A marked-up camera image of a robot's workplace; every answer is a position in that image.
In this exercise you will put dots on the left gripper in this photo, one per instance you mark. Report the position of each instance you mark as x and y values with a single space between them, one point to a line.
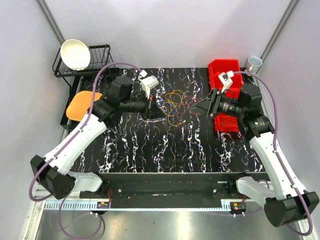
152 110

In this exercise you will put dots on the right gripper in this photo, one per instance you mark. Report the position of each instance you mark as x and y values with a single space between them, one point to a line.
209 104

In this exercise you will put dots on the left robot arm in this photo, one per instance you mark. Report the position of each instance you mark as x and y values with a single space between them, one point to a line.
53 171

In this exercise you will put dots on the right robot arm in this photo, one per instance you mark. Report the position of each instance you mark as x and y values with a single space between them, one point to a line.
288 201

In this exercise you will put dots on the red compartment bin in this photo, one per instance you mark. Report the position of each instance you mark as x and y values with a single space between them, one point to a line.
224 123

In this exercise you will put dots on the white mug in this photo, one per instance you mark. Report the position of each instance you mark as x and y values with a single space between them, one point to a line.
253 64

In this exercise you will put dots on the yellow woven basket tray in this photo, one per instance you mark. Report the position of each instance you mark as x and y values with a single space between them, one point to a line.
79 105

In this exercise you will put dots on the white bowl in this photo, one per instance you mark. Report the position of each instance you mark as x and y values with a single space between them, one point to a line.
75 54

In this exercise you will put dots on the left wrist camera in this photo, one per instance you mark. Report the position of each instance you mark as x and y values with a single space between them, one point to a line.
147 83

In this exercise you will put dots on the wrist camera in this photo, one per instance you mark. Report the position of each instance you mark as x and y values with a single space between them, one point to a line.
226 80
147 83

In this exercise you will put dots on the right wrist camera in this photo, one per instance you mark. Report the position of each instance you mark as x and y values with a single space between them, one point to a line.
226 80

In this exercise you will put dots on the black wire dish rack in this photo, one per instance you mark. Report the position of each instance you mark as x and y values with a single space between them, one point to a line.
100 56

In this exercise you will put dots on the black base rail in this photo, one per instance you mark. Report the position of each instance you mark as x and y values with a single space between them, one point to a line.
165 191

